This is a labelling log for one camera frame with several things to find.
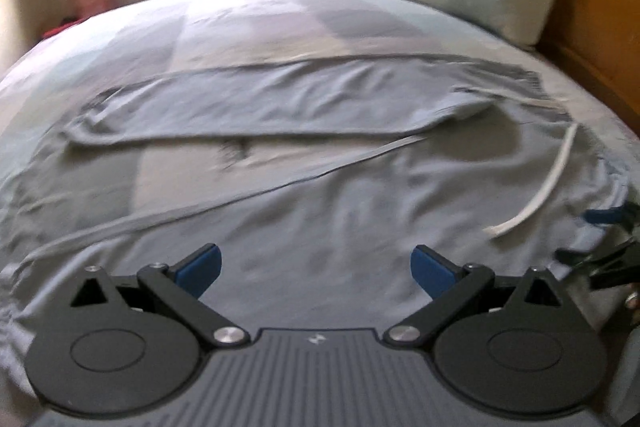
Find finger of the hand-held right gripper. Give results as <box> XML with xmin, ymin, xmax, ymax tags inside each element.
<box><xmin>555</xmin><ymin>239</ymin><xmax>640</xmax><ymax>290</ymax></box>
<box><xmin>585</xmin><ymin>204</ymin><xmax>640</xmax><ymax>226</ymax></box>

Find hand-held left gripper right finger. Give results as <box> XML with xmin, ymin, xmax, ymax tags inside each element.
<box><xmin>382</xmin><ymin>244</ymin><xmax>583</xmax><ymax>350</ymax></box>

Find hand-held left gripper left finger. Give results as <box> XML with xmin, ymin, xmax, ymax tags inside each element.
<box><xmin>60</xmin><ymin>243</ymin><xmax>253</xmax><ymax>350</ymax></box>

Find grey sweatpants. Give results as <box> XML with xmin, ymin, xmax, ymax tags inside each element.
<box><xmin>0</xmin><ymin>52</ymin><xmax>635</xmax><ymax>358</ymax></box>

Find bed with patterned sheet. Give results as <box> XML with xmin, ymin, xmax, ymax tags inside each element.
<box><xmin>0</xmin><ymin>0</ymin><xmax>640</xmax><ymax>358</ymax></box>

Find red cloth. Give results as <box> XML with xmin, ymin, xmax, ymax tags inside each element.
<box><xmin>42</xmin><ymin>19</ymin><xmax>76</xmax><ymax>38</ymax></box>

